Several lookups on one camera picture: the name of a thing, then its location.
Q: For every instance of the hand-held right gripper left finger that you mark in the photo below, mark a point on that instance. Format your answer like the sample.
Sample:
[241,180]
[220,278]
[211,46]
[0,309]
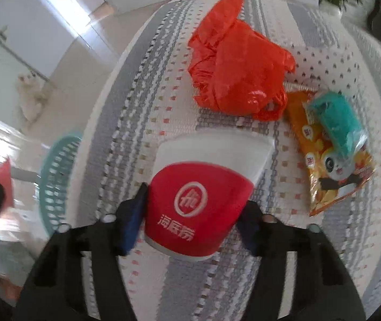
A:
[133,220]

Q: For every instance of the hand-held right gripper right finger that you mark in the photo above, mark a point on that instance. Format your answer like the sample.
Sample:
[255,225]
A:
[249,227]

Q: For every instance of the red and white paper cup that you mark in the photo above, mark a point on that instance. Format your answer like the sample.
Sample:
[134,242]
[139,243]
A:
[193,200]

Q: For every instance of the teal plastic basket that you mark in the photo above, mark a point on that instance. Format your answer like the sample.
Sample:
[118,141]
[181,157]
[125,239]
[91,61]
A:
[56,180]

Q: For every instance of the orange panda snack packet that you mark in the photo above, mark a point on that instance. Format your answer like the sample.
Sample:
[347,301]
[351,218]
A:
[341,177]

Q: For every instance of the white dog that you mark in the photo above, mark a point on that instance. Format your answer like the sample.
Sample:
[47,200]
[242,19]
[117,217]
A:
[31,95]

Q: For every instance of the teal roll in clear bag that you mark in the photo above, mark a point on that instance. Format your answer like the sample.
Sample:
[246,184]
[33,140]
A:
[334,123]

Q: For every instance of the red plastic bag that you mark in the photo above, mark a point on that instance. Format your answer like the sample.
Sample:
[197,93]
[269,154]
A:
[240,63]

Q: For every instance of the white polka dot pouch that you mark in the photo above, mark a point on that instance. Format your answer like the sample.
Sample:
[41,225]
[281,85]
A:
[327,65]

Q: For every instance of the white door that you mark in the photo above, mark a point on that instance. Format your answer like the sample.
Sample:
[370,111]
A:
[26,13]

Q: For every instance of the white plant pot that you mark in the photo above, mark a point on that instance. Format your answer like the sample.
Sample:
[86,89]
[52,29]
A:
[331,8]

